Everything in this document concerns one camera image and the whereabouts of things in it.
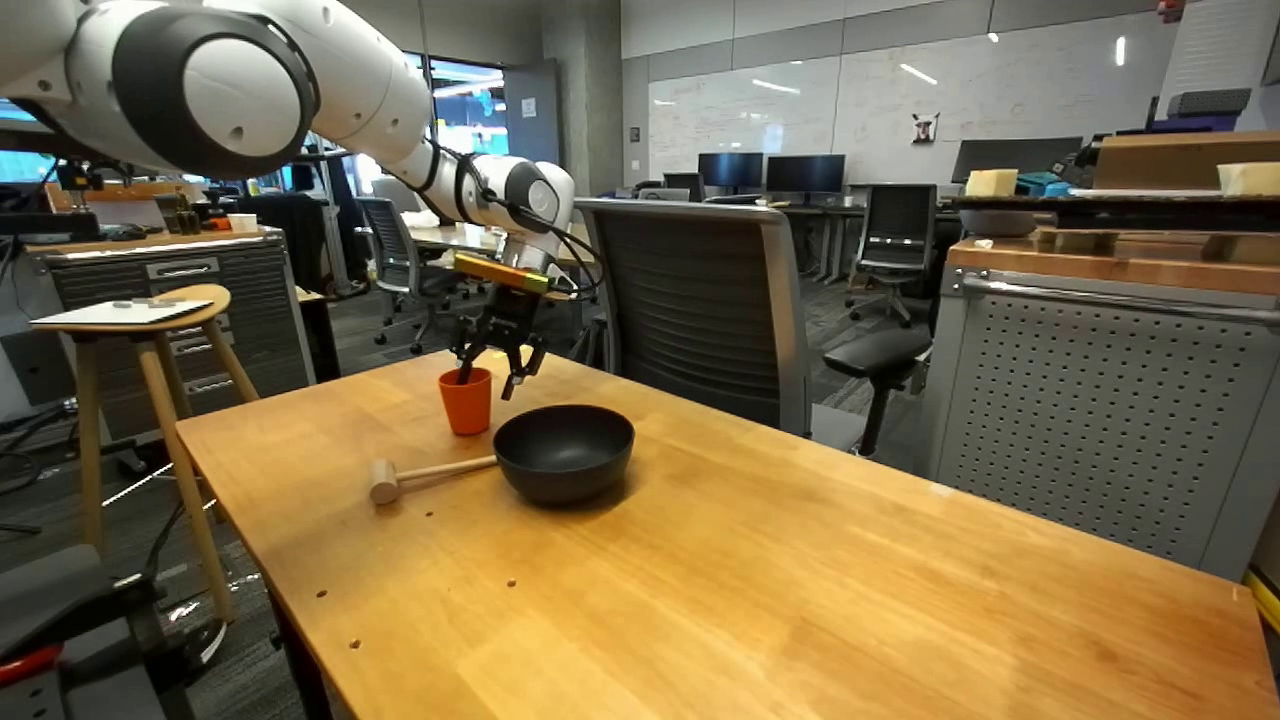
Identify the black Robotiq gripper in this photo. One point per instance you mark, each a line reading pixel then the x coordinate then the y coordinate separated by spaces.
pixel 504 321

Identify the orange plastic cup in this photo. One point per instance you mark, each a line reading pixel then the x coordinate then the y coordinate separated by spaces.
pixel 464 406

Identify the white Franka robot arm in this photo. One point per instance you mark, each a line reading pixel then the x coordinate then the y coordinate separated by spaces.
pixel 226 86

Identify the black bowl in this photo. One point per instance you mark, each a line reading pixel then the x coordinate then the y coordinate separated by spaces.
pixel 563 455

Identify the small wooden mallet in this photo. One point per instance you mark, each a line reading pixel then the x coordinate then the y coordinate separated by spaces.
pixel 403 473

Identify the grey background swivel chair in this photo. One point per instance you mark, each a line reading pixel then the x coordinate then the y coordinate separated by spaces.
pixel 389 260

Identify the grey mesh office chair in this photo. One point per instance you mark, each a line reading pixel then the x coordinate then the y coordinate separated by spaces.
pixel 701 315

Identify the black storage cabinet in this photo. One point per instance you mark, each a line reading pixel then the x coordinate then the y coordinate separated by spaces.
pixel 262 321

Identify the grey door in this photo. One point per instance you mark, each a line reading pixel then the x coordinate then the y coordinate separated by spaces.
pixel 539 105

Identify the black computer monitor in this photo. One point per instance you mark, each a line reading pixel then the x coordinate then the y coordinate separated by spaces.
pixel 730 172
pixel 807 172

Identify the wooden stool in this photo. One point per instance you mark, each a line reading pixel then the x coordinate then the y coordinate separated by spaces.
pixel 160 412

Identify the black office chair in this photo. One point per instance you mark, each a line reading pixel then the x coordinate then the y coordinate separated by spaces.
pixel 891 267

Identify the small poster on whiteboard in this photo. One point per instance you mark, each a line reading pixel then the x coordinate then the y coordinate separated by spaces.
pixel 926 128

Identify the beige foam block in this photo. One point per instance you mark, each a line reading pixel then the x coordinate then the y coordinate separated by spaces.
pixel 991 183
pixel 1249 176

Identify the dark laptop screen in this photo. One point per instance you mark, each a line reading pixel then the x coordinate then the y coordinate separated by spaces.
pixel 1014 163

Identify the grey perforated metal panel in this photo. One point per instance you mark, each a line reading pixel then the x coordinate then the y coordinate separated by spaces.
pixel 1106 412

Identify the wooden board on panel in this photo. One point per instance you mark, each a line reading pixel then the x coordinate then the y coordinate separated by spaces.
pixel 1133 269

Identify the wooden box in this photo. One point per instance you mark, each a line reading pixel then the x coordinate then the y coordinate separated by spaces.
pixel 1181 157

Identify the wall whiteboard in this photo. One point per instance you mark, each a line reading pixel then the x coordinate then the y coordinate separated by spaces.
pixel 854 105

